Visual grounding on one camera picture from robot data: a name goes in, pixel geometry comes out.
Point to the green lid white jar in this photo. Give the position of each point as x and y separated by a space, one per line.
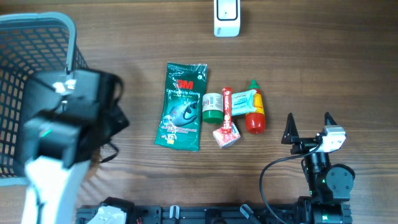
212 108

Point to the white barcode scanner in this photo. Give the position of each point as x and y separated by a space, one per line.
227 18

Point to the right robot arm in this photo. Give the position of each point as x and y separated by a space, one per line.
329 185

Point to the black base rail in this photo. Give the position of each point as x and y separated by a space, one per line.
217 214

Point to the red coffee stick sachet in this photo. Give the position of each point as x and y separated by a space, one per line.
226 128

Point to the red sriracha sauce bottle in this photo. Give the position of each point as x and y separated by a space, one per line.
256 121

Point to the red tissue packet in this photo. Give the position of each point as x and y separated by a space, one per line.
225 139

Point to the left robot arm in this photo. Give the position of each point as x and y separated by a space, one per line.
73 115

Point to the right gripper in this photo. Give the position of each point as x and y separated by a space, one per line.
290 135

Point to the green 3M gloves packet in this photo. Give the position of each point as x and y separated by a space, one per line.
180 122

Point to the grey plastic mesh basket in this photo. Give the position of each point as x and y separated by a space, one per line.
30 43

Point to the pale green wipes packet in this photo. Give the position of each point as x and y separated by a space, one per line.
243 102

